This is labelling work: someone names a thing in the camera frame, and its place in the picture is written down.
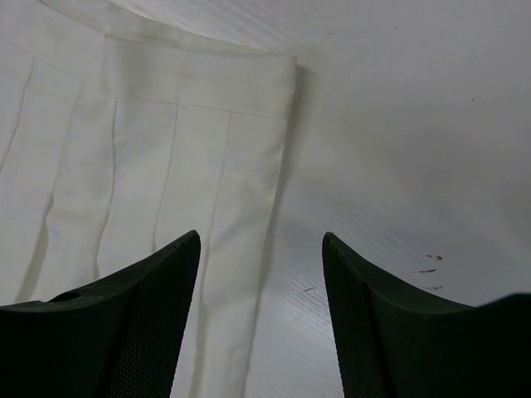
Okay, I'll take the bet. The white pleated skirt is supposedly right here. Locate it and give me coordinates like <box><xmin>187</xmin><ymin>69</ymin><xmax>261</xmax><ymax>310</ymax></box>
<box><xmin>1</xmin><ymin>1</ymin><xmax>296</xmax><ymax>397</ymax></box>

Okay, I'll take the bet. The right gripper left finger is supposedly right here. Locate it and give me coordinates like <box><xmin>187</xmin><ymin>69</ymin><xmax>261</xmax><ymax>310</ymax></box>
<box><xmin>1</xmin><ymin>231</ymin><xmax>201</xmax><ymax>397</ymax></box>

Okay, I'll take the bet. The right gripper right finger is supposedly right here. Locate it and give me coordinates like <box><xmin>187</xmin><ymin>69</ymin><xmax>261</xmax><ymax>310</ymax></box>
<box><xmin>322</xmin><ymin>233</ymin><xmax>530</xmax><ymax>397</ymax></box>

